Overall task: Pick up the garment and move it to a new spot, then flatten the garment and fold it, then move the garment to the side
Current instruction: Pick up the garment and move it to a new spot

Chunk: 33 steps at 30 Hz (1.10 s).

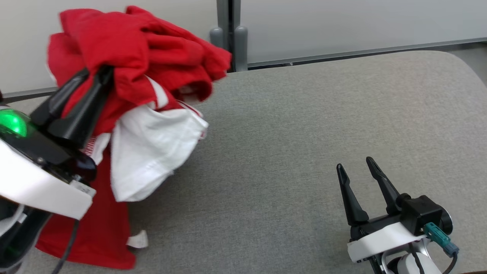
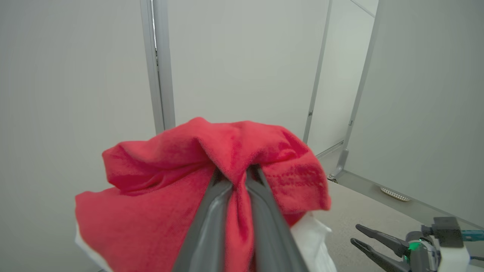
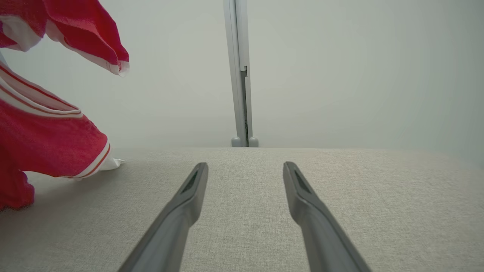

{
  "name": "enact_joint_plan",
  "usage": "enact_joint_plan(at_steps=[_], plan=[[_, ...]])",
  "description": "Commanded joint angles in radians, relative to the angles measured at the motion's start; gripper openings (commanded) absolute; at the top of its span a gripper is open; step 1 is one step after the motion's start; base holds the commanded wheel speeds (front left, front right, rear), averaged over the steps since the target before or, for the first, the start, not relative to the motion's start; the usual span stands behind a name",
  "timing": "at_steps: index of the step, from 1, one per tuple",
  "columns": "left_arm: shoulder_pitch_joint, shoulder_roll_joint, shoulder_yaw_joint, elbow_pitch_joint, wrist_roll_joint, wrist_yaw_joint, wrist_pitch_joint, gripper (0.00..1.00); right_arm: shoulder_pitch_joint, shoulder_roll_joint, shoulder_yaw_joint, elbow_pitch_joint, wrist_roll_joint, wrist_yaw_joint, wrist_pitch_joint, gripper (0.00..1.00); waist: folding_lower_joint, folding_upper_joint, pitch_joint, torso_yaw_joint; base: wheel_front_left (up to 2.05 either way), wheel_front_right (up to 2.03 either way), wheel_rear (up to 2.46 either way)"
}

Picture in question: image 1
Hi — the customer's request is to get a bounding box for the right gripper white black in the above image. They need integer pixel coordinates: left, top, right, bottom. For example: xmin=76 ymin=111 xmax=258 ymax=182
xmin=336 ymin=156 xmax=427 ymax=271

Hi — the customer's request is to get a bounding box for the left gripper white green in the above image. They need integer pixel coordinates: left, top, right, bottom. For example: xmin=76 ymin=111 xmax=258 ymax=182
xmin=0 ymin=65 xmax=115 ymax=220

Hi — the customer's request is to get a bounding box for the red and white garment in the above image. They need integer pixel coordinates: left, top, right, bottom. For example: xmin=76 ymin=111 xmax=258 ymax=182
xmin=35 ymin=5 xmax=232 ymax=270

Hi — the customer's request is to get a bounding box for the teal cable connector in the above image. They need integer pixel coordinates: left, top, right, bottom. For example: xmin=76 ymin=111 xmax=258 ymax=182
xmin=423 ymin=222 xmax=460 ymax=258

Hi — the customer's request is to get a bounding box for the grey partition post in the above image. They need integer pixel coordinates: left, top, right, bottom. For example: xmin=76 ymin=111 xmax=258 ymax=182
xmin=209 ymin=0 xmax=248 ymax=73

